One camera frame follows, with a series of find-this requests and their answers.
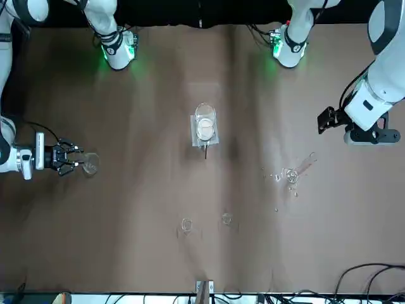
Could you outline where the clear glass beaker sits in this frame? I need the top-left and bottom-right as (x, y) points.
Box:
(194, 103), (218, 143)

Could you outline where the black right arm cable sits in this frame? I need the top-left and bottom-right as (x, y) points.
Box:
(28, 122), (61, 144)

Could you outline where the black looped cable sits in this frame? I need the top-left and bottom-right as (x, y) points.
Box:
(335, 262), (405, 298)

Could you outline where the black left base cable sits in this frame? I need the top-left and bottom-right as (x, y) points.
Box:
(248, 23), (275, 44)

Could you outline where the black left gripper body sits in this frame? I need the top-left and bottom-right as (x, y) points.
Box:
(330, 108), (349, 130)

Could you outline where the clear glass conical flask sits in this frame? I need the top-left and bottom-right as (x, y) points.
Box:
(77, 151), (101, 177)

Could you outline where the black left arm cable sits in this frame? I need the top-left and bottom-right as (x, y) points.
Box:
(339, 67), (370, 111)

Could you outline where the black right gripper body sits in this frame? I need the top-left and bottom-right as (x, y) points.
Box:
(43, 144), (65, 171)

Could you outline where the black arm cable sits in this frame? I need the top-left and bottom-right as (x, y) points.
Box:
(339, 67), (370, 111)
(28, 122), (61, 144)

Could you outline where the aluminium camera post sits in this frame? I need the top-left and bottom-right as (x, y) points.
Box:
(195, 279), (215, 304)

